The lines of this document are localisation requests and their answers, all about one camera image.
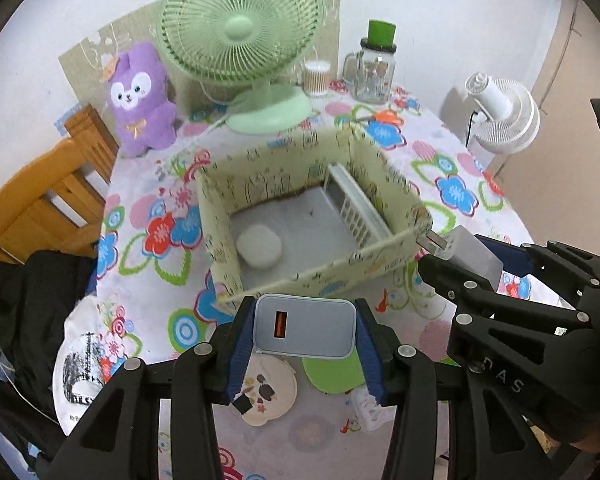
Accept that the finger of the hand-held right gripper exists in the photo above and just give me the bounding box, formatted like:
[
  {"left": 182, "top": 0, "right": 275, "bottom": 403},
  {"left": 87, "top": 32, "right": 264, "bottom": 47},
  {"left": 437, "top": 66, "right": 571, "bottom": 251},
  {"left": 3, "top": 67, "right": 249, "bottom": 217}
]
[
  {"left": 475, "top": 234, "right": 600, "bottom": 311},
  {"left": 416, "top": 252, "right": 593, "bottom": 331}
]

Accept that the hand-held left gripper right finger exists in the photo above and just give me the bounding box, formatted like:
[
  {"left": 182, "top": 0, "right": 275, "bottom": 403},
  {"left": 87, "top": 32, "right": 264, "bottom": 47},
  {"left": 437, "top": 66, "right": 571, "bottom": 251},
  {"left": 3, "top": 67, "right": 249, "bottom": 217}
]
[{"left": 352, "top": 298, "right": 556, "bottom": 480}]

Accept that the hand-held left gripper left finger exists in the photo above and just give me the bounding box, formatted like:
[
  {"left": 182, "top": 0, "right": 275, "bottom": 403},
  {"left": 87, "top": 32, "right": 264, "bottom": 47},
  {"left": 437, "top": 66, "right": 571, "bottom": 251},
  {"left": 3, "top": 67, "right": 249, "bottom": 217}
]
[{"left": 32, "top": 296, "right": 261, "bottom": 480}]

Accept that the white cube charger adapter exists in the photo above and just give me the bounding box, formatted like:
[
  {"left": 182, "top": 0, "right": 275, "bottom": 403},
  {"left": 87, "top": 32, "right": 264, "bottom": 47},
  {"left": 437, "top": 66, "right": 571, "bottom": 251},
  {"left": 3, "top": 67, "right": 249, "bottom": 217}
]
[{"left": 416, "top": 226, "right": 504, "bottom": 288}]

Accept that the green rounded case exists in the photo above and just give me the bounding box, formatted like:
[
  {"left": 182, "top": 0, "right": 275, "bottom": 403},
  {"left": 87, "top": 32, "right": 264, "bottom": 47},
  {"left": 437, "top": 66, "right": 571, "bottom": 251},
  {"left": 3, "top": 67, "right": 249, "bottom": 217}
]
[{"left": 301, "top": 355, "right": 368, "bottom": 395}]

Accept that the clear box of floss picks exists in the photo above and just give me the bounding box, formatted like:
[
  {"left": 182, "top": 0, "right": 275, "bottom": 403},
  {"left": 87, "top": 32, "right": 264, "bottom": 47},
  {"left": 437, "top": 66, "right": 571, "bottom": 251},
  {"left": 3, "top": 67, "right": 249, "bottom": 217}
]
[{"left": 350, "top": 389, "right": 385, "bottom": 433}]

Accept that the cream round cartoon coaster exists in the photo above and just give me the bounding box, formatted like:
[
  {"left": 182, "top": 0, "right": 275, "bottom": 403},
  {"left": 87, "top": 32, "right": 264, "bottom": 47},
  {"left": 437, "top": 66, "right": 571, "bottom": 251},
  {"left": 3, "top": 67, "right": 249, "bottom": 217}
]
[{"left": 232, "top": 352, "right": 297, "bottom": 427}]

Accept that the white rounded earbuds case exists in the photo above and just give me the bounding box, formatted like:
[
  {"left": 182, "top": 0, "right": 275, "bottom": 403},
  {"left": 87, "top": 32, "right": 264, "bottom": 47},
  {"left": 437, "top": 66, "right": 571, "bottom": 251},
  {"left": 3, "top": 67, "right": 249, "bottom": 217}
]
[{"left": 236, "top": 225, "right": 283, "bottom": 271}]

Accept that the white plastic rack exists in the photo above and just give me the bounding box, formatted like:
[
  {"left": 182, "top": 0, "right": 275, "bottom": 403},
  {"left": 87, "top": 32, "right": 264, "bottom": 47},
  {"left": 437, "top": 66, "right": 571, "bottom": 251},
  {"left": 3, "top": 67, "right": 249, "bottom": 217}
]
[{"left": 322, "top": 162, "right": 396, "bottom": 251}]

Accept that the yellow patterned storage box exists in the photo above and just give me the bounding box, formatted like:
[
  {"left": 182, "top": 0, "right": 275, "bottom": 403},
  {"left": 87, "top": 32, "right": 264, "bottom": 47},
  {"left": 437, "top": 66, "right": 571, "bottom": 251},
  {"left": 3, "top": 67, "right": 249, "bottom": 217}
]
[{"left": 196, "top": 125, "right": 433, "bottom": 311}]

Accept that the floral tablecloth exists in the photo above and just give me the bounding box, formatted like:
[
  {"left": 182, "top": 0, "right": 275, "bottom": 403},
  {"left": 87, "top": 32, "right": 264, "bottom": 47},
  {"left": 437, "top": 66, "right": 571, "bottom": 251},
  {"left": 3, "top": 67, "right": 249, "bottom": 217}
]
[{"left": 95, "top": 80, "right": 566, "bottom": 480}]

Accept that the white standing fan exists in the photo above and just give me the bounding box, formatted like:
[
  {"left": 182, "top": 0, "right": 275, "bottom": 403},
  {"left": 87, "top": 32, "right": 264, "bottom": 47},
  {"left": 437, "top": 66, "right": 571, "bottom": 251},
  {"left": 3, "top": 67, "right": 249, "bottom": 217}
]
[{"left": 440, "top": 72, "right": 541, "bottom": 153}]

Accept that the white printed tote bag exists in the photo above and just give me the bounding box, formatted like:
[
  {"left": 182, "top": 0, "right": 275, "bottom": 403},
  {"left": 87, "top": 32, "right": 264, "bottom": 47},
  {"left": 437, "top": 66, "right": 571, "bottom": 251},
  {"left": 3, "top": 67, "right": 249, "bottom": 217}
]
[{"left": 52, "top": 295, "right": 131, "bottom": 436}]

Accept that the black clothing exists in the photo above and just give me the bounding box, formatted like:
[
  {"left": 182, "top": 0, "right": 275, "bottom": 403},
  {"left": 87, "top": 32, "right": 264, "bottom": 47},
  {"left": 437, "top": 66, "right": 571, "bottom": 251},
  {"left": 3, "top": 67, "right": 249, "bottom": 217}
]
[{"left": 0, "top": 250, "right": 98, "bottom": 421}]

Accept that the glass mug jar green lid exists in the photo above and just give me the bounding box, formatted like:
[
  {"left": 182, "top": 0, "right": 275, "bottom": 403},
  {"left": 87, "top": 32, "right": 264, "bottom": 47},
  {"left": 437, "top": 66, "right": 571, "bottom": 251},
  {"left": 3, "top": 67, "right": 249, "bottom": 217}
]
[{"left": 342, "top": 19, "right": 398, "bottom": 106}]

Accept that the beige wooden cabinet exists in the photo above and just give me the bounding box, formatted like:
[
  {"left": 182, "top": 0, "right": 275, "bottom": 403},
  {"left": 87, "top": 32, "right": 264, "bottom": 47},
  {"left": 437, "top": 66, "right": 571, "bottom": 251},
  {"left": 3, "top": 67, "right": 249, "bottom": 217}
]
[{"left": 490, "top": 0, "right": 600, "bottom": 261}]

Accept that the cotton swab jar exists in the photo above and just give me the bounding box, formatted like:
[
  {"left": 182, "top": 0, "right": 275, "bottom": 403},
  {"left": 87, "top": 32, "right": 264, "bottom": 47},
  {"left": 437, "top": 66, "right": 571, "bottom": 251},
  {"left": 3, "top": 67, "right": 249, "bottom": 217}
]
[{"left": 302, "top": 60, "right": 332, "bottom": 99}]

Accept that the wooden chair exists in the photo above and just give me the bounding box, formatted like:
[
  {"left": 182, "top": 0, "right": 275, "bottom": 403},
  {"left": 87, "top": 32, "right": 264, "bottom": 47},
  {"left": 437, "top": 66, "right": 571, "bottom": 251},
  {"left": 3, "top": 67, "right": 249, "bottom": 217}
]
[{"left": 0, "top": 105, "right": 121, "bottom": 276}]

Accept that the purple plush toy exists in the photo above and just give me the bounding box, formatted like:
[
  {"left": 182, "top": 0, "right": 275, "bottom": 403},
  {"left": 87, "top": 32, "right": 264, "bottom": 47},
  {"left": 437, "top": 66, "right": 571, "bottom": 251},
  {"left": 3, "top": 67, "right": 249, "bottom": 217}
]
[{"left": 100, "top": 42, "right": 177, "bottom": 157}]

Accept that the green desk fan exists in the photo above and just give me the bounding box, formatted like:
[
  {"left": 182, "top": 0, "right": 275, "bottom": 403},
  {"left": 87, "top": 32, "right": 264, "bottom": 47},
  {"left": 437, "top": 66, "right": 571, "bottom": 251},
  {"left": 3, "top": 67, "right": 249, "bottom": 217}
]
[{"left": 156, "top": 0, "right": 326, "bottom": 135}]

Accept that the black fan power cable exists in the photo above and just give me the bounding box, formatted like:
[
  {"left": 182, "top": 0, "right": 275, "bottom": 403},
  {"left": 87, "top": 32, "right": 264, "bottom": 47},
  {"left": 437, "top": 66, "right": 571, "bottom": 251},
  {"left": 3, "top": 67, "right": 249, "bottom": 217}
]
[{"left": 465, "top": 107, "right": 481, "bottom": 148}]

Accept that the white fan cord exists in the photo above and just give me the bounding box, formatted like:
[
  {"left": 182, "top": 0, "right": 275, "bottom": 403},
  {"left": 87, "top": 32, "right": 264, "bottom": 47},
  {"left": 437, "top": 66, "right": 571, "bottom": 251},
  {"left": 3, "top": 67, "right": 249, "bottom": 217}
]
[{"left": 200, "top": 105, "right": 241, "bottom": 133}]

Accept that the black strap bag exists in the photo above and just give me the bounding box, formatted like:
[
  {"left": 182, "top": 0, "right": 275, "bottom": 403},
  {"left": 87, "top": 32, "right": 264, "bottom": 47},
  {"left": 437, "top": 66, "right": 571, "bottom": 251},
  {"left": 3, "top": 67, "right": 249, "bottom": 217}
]
[{"left": 0, "top": 379, "right": 68, "bottom": 473}]

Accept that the blue wall sticker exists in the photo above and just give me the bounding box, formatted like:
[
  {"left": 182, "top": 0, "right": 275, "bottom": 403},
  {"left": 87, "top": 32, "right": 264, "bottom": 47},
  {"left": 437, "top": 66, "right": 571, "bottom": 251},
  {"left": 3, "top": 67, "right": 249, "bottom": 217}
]
[{"left": 54, "top": 102, "right": 83, "bottom": 136}]

